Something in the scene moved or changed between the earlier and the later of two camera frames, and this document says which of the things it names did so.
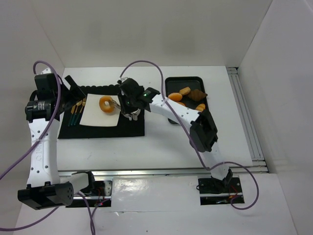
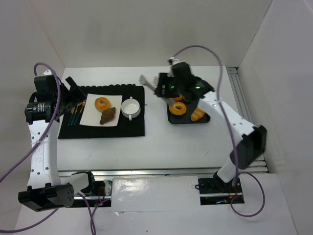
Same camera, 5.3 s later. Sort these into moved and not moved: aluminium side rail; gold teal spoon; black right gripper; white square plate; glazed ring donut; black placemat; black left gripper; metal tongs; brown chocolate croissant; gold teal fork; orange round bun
Moved: black right gripper; metal tongs; brown chocolate croissant; glazed ring donut
Not moved: black placemat; gold teal spoon; orange round bun; gold teal fork; aluminium side rail; black left gripper; white square plate
